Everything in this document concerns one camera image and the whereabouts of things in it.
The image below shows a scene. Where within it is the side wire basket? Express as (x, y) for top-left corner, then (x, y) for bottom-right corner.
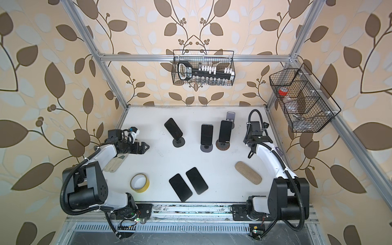
(269, 64), (342, 133)

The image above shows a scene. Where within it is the back wire basket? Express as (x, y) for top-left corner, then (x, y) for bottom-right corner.
(171, 49), (236, 86)

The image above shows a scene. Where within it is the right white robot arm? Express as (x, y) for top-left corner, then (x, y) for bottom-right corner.
(244, 121), (309, 232)

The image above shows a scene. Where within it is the brown cork oval pad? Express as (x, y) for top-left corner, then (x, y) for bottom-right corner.
(235, 161), (262, 185)

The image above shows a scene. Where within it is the black handled tool in basket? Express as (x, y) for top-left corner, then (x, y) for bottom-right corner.
(177, 61), (235, 81)

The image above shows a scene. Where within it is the back left phone stand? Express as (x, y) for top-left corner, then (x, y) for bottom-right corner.
(172, 137), (185, 148)

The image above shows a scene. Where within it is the phone stand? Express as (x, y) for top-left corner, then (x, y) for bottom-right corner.
(215, 140), (230, 151)
(172, 137), (185, 148)
(200, 145), (213, 153)

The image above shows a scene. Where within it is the back middle phone stand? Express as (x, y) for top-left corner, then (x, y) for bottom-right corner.
(200, 145), (213, 153)

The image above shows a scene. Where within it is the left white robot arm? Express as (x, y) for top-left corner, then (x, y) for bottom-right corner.
(60, 142), (153, 219)

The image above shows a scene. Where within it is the yellow tape roll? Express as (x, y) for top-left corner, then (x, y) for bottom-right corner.
(130, 173), (150, 193)

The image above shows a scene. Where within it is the black phone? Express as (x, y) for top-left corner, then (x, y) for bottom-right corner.
(201, 124), (213, 146)
(186, 167), (208, 195)
(169, 174), (193, 202)
(218, 120), (233, 143)
(164, 118), (183, 141)

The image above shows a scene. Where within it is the back right phone stand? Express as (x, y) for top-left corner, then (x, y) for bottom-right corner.
(215, 140), (230, 151)

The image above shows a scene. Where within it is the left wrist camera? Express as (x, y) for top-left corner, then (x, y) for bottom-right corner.
(107, 126), (140, 145)

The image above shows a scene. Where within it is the red cap plastic bottle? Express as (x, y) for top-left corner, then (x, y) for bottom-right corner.
(278, 87), (298, 113)

